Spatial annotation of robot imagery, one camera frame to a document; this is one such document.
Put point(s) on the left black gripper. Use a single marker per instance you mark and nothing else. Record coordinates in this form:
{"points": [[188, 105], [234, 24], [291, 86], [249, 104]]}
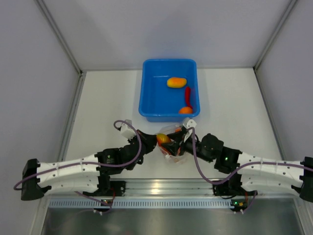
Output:
{"points": [[150, 141]]}

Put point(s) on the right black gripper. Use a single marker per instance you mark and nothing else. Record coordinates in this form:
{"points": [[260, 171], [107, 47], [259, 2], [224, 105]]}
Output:
{"points": [[174, 147]]}

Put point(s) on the orange yellow fake fruit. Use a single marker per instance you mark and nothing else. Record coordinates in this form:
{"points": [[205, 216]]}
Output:
{"points": [[162, 138]]}

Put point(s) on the clear zip top bag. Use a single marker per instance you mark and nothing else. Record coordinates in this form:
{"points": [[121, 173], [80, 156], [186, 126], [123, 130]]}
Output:
{"points": [[169, 158]]}

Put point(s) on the red fake chili pepper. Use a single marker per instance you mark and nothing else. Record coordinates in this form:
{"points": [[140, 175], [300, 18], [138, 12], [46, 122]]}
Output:
{"points": [[187, 96]]}

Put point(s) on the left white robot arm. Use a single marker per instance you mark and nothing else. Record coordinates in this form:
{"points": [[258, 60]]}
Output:
{"points": [[89, 175]]}

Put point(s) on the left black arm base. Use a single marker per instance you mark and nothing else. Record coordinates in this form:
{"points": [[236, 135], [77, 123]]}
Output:
{"points": [[111, 188]]}

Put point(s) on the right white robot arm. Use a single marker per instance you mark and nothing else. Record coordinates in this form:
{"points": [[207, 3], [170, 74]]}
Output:
{"points": [[246, 174]]}

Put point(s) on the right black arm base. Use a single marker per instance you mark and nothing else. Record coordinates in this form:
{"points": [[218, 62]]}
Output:
{"points": [[224, 190]]}

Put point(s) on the blue plastic bin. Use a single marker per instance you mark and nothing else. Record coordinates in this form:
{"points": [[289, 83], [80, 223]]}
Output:
{"points": [[158, 102]]}

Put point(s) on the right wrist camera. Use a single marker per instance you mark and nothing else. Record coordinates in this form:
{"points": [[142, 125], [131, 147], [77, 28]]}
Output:
{"points": [[188, 124]]}

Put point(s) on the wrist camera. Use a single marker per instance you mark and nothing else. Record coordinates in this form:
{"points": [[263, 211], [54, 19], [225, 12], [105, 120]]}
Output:
{"points": [[126, 131], [188, 124]]}

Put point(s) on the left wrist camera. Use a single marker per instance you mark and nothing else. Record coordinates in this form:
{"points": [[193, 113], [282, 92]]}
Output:
{"points": [[126, 131]]}

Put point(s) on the aluminium rail frame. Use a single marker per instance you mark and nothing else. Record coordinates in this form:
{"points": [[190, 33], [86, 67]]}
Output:
{"points": [[172, 187]]}

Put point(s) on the slotted cable duct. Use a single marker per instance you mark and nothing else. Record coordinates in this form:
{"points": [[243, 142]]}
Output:
{"points": [[148, 204]]}

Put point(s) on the left aluminium corner post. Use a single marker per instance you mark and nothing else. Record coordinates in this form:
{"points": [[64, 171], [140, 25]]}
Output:
{"points": [[58, 34]]}

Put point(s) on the aluminium corner post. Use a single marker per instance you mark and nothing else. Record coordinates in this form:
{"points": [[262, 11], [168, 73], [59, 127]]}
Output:
{"points": [[278, 27], [58, 34]]}

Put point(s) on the right aluminium corner post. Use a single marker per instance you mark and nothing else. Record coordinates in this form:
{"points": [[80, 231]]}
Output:
{"points": [[278, 27]]}

